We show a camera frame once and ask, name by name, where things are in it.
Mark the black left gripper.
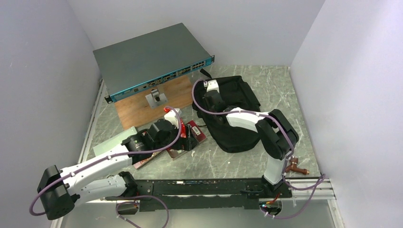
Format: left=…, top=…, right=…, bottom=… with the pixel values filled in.
left=154, top=123, right=199, bottom=152

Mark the black student backpack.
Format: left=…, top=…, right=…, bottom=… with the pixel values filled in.
left=192, top=69, right=262, bottom=154

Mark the red snack packet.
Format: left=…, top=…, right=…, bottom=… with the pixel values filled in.
left=180, top=118, right=187, bottom=138

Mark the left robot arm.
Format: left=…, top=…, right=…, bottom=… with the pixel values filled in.
left=37, top=119, right=203, bottom=220

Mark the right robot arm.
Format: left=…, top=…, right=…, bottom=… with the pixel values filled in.
left=203, top=89, right=299, bottom=197

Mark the dark red book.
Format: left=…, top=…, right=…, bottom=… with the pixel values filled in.
left=167, top=120, right=207, bottom=160

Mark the wooden base board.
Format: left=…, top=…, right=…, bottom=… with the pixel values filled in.
left=115, top=76, right=192, bottom=130

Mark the grey notebook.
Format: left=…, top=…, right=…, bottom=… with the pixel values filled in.
left=93, top=126, right=137, bottom=156

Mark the copper brass tap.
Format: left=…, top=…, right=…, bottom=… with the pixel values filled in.
left=285, top=156, right=310, bottom=175

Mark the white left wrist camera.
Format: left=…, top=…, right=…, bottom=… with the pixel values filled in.
left=163, top=107, right=179, bottom=128

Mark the metal switch stand bracket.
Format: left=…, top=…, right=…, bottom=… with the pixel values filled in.
left=145, top=89, right=168, bottom=109

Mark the grey network switch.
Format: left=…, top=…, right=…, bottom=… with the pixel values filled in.
left=93, top=23, right=215, bottom=103

